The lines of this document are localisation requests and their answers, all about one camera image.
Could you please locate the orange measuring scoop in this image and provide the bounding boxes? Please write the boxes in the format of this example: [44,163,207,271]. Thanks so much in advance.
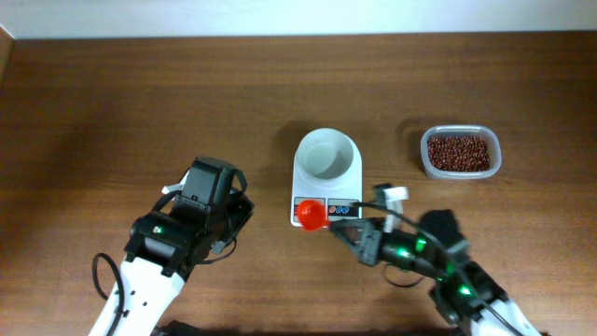
[297,200,329,231]

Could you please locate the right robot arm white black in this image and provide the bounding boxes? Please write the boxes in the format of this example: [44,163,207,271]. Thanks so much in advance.
[329,208,540,335]

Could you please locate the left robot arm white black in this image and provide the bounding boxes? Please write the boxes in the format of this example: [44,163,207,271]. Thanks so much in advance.
[90,157,255,335]

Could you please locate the white digital kitchen scale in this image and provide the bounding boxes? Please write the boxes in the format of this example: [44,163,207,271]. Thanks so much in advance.
[290,135,363,227]

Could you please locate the white round bowl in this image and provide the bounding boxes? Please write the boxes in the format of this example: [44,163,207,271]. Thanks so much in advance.
[296,128,354,180]

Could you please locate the red beans in container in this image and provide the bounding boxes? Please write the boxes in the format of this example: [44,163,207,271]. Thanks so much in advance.
[426,135,491,173]

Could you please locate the clear plastic bean container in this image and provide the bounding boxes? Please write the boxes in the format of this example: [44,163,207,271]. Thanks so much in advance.
[420,125,502,180]

